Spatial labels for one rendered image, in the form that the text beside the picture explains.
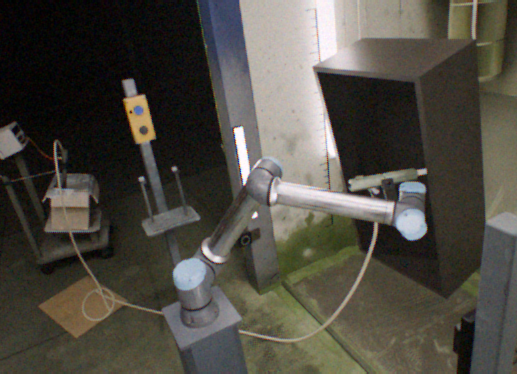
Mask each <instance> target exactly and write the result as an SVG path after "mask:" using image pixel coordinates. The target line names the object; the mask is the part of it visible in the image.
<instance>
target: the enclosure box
mask: <svg viewBox="0 0 517 374"><path fill-rule="evenodd" d="M312 70H313V73H314V76H315V79H316V82H317V89H318V93H319V96H320V99H321V103H322V105H323V109H324V116H325V119H326V123H327V126H328V129H329V132H330V139H331V142H332V146H333V149H334V153H335V155H336V162H337V165H338V169H339V172H340V176H341V178H342V182H343V189H344V192H345V193H349V194H355V195H365V196H370V197H372V194H371V192H370V191H369V189H363V190H358V191H354V192H352V191H351V190H350V189H349V180H350V179H354V178H355V177H356V176H361V175H363V177H367V176H372V175H377V174H381V175H383V174H384V173H386V172H395V171H401V170H405V169H410V168H414V169H415V170H416V171H417V170H421V169H426V172H427V174H423V175H418V180H413V181H409V182H418V183H420V184H423V185H424V186H425V190H426V192H425V199H424V216H425V221H424V222H425V223H426V225H427V231H426V232H425V234H424V235H423V237H420V238H418V239H417V240H409V239H407V238H406V237H404V236H402V234H401V231H399V230H398V229H397V228H396V227H395V226H392V225H387V224H382V223H378V233H377V238H376V241H375V244H374V247H373V250H372V255H371V256H370V257H372V258H373V259H375V260H377V261H379V262H381V263H383V264H384V265H385V266H387V267H390V268H392V269H393V270H394V271H396V272H398V273H400V274H402V275H404V276H406V277H407V278H410V279H411V280H413V281H415V282H416V283H417V284H421V285H422V286H423V287H425V288H427V289H430V290H431V291H433V292H434V293H436V294H438V295H440V296H442V297H444V298H445V299H446V300H447V299H448V298H449V297H450V295H451V294H453V293H454V292H455V290H456V289H457V288H459V287H460V286H461V285H462V284H463V283H464V282H466V281H467V279H468V278H469V277H471V276H472V274H473V273H474V272H475V271H477V270H478V268H479V267H480V266H481V265H482V257H483V248H484V232H485V225H486V219H485V201H484V169H483V149H482V132H481V114H480V97H479V79H478V62H477V45H476V39H393V38H364V39H363V38H361V39H360V40H358V41H357V42H355V43H352V44H351V45H349V46H348V47H346V48H343V49H342V50H340V51H339V52H337V53H334V54H333V55H331V56H330V57H328V58H327V59H324V60H322V61H321V62H319V63H318V64H315V65H313V66H312ZM351 219H352V222H353V226H354V232H355V235H356V238H357V242H358V245H359V249H360V251H361V252H362V253H364V254H366V255H367V254H368V251H369V249H370V246H371V244H372V237H373V233H374V222H372V221H368V220H359V219H354V218H351Z"/></svg>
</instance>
